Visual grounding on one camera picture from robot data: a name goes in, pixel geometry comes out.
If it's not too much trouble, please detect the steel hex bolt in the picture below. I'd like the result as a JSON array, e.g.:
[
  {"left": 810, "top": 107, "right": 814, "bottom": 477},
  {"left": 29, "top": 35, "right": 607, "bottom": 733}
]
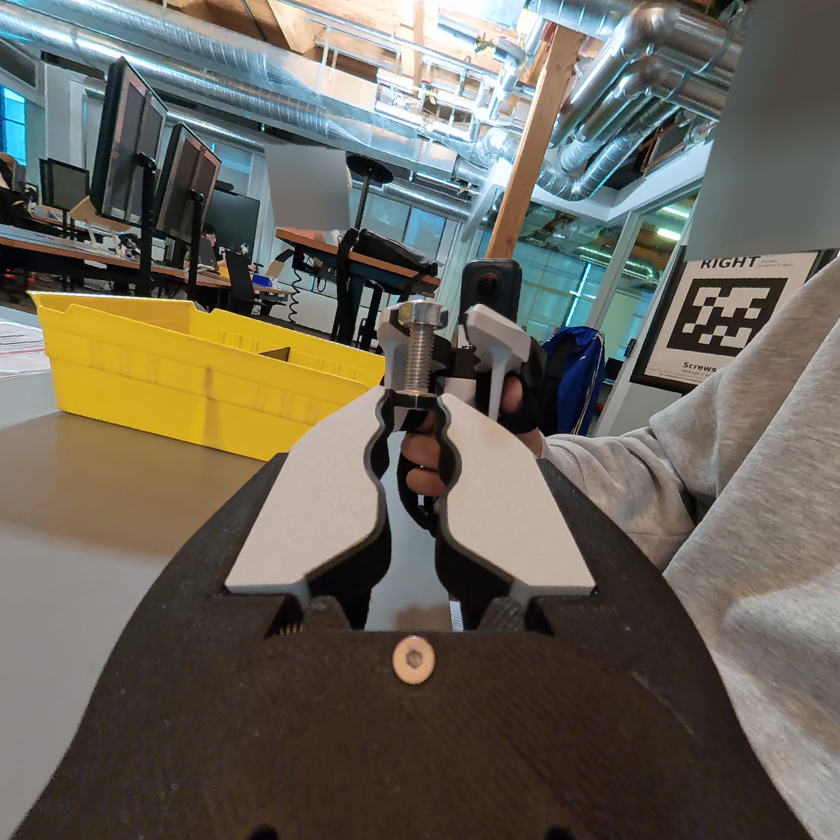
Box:
[{"left": 387, "top": 301, "right": 448, "bottom": 395}]

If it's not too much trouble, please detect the person's grey hoodie torso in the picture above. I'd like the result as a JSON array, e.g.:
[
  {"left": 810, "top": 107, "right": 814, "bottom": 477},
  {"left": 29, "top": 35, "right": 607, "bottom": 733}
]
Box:
[{"left": 656, "top": 256, "right": 840, "bottom": 840}]

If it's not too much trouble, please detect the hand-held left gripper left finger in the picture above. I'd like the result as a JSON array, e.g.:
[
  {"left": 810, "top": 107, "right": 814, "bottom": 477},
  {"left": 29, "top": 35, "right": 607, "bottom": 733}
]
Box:
[{"left": 224, "top": 386, "right": 393, "bottom": 629}]

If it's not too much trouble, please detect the long wooden table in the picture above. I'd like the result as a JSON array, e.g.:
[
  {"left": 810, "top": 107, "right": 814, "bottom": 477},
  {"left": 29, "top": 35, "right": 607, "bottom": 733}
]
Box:
[{"left": 0, "top": 223, "right": 227, "bottom": 299}]

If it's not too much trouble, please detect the black office chair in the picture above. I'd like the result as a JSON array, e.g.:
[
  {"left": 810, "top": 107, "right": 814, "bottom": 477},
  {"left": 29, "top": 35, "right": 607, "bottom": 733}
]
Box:
[{"left": 223, "top": 252, "right": 291, "bottom": 317}]

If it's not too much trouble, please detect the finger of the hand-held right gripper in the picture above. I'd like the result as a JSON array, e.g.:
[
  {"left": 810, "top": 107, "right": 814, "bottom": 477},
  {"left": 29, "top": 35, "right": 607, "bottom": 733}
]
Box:
[
  {"left": 376, "top": 305, "right": 409, "bottom": 395},
  {"left": 459, "top": 304, "right": 530, "bottom": 421}
]

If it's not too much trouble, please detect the black computer monitor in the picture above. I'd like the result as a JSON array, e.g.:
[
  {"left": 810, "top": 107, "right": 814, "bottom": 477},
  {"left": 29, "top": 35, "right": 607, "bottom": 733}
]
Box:
[
  {"left": 203, "top": 190, "right": 262, "bottom": 263},
  {"left": 39, "top": 157, "right": 91, "bottom": 212}
]

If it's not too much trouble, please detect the wooden post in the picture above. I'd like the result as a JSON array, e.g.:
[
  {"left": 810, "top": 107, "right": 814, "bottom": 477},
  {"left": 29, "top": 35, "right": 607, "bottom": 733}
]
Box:
[{"left": 482, "top": 23, "right": 586, "bottom": 263}]

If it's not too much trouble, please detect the large dual monitor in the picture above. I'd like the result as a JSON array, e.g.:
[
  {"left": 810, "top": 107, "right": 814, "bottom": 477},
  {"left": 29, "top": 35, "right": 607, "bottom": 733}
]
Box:
[{"left": 91, "top": 56, "right": 169, "bottom": 227}]

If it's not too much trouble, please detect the black bag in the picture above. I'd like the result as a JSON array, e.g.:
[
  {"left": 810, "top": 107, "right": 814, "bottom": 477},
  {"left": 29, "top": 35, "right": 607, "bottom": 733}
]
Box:
[{"left": 338, "top": 226, "right": 439, "bottom": 278}]

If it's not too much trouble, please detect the black floor lamp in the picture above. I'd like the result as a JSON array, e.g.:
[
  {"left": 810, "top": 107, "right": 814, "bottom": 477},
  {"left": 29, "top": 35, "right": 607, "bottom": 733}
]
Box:
[{"left": 346, "top": 154, "right": 395, "bottom": 232}]

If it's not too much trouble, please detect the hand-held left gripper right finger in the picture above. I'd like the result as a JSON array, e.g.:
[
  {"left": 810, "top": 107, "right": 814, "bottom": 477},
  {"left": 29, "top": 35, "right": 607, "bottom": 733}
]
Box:
[{"left": 435, "top": 392, "right": 598, "bottom": 630}]

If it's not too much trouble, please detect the person's right forearm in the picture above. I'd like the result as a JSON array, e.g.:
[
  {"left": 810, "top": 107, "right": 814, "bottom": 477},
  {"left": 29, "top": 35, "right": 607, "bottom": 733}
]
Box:
[{"left": 541, "top": 400, "right": 723, "bottom": 572}]

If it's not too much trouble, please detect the silver ventilation duct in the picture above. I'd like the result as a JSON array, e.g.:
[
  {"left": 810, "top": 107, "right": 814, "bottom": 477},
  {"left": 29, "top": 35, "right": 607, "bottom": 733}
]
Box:
[{"left": 0, "top": 0, "right": 473, "bottom": 142}]

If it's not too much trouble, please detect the printed paper sheet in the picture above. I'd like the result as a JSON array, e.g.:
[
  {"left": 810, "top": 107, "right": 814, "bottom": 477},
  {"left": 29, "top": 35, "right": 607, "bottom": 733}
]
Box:
[{"left": 0, "top": 319, "right": 51, "bottom": 376}]

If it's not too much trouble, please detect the small dual monitor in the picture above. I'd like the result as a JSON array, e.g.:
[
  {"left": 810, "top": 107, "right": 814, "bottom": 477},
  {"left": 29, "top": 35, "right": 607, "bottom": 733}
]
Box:
[{"left": 154, "top": 121, "right": 223, "bottom": 245}]

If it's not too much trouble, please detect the marker tag poster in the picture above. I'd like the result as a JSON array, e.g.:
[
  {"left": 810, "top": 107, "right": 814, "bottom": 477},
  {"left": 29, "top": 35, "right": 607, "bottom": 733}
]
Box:
[{"left": 630, "top": 248, "right": 823, "bottom": 396}]

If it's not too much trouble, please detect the person's right hand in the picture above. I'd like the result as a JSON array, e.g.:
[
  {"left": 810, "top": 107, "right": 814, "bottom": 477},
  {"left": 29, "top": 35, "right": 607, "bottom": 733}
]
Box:
[{"left": 395, "top": 377, "right": 547, "bottom": 526}]

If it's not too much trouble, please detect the blue jacket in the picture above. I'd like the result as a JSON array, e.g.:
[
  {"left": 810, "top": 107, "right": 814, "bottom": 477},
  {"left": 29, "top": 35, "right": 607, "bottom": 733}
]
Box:
[{"left": 541, "top": 327, "right": 608, "bottom": 437}]

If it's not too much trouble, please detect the yellow plastic bin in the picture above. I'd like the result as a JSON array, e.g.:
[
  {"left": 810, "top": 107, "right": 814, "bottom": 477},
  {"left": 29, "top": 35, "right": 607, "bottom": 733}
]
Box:
[{"left": 29, "top": 290, "right": 387, "bottom": 460}]

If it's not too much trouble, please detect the wooden standing desk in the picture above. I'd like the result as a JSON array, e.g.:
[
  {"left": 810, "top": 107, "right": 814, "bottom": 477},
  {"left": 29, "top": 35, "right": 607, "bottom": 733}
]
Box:
[{"left": 276, "top": 226, "right": 442, "bottom": 345}]

